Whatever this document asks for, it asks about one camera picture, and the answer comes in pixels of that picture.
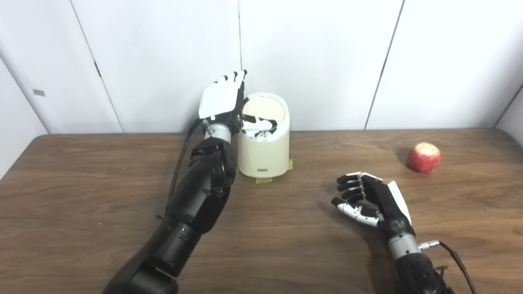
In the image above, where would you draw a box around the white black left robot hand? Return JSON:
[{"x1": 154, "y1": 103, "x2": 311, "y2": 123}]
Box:
[{"x1": 198, "y1": 69, "x2": 278, "y2": 141}]

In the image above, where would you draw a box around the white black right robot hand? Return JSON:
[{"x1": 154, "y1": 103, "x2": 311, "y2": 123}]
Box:
[{"x1": 331, "y1": 171, "x2": 416, "y2": 241}]

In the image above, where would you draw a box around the cream-colored bin body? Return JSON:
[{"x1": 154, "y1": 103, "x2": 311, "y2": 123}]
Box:
[{"x1": 237, "y1": 92, "x2": 291, "y2": 178}]

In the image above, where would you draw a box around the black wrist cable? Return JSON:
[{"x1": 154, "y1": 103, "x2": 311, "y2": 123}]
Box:
[
  {"x1": 419, "y1": 240, "x2": 478, "y2": 294},
  {"x1": 169, "y1": 118, "x2": 203, "y2": 196}
]

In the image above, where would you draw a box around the red apple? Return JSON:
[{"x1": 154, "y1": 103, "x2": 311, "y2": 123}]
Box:
[{"x1": 407, "y1": 142, "x2": 441, "y2": 173}]

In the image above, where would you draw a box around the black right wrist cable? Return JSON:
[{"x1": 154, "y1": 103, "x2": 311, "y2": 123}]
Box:
[{"x1": 419, "y1": 240, "x2": 478, "y2": 294}]

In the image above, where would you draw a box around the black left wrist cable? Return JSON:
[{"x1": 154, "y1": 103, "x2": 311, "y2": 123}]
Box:
[{"x1": 169, "y1": 118, "x2": 203, "y2": 196}]

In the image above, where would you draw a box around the cream round bin lid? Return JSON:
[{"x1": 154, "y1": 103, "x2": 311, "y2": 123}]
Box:
[{"x1": 242, "y1": 98, "x2": 285, "y2": 123}]

